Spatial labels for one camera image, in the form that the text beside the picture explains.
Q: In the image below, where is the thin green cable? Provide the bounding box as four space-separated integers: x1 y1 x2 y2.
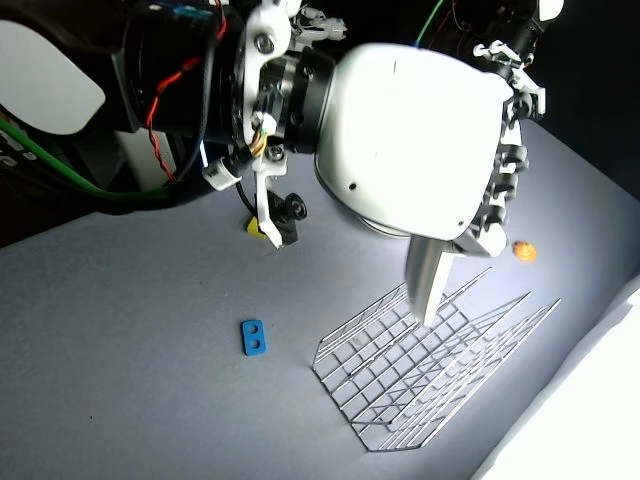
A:
414 0 446 45

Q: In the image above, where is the blue block with two holes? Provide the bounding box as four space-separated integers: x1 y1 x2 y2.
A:
241 319 270 357

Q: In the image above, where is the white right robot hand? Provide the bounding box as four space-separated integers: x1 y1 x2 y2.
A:
313 42 531 259

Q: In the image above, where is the white spare robot hand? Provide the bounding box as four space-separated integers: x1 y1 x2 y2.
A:
294 4 349 44

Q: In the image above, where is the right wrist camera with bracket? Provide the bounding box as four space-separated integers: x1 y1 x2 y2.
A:
239 0 309 250

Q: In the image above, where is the silver wire rack shelf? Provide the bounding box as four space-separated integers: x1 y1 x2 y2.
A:
312 267 564 453

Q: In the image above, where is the orange swirl cookie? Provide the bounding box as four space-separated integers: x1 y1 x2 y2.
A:
512 240 539 263

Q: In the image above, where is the red black twisted wire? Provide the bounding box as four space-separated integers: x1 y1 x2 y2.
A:
144 14 229 182

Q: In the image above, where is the thick green cable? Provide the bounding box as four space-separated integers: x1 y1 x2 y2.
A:
0 117 174 201

